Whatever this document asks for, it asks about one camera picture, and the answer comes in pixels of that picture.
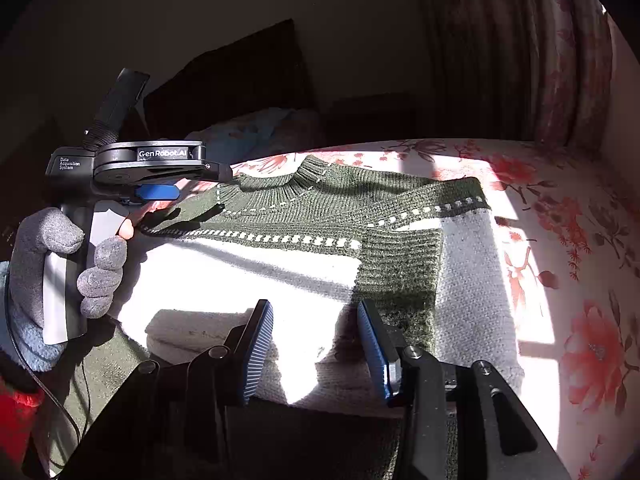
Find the black cable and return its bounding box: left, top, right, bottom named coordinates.
left=4, top=270, right=82, bottom=456

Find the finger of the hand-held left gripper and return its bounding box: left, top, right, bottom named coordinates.
left=134, top=184, right=182, bottom=202
left=150, top=159, right=234, bottom=184

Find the floral bed sheet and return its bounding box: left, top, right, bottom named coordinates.
left=125, top=137, right=640, bottom=480

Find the person's left hand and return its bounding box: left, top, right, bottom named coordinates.
left=10, top=207, right=136, bottom=345

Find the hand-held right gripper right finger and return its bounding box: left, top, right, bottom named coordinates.
left=357, top=299, right=571, bottom=480

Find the red clothing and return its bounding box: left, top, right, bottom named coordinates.
left=0, top=377, right=47, bottom=473

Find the green and white knit sweater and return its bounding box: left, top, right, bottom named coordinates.
left=50, top=156, right=526, bottom=480

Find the light blue pillow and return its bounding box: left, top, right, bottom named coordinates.
left=186, top=107, right=326, bottom=167

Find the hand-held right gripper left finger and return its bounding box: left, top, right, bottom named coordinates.
left=60, top=299, right=275, bottom=480

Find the floral curtain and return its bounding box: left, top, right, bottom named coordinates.
left=417, top=0, right=617, bottom=147

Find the dark headboard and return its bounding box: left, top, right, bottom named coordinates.
left=144, top=19, right=317, bottom=137

